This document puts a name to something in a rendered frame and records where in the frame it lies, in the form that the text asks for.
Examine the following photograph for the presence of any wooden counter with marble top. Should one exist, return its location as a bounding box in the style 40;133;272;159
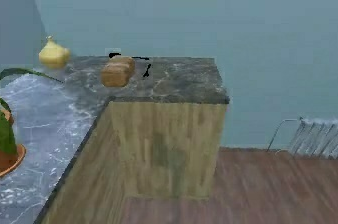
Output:
0;54;231;224

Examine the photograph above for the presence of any yellow onion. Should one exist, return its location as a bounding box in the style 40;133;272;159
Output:
38;35;72;71

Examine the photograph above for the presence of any grey slatted rack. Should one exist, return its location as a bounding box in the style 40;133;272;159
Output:
265;116;338;162

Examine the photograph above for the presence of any brown bread loaf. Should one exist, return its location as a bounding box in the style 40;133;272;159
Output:
100;55;137;89

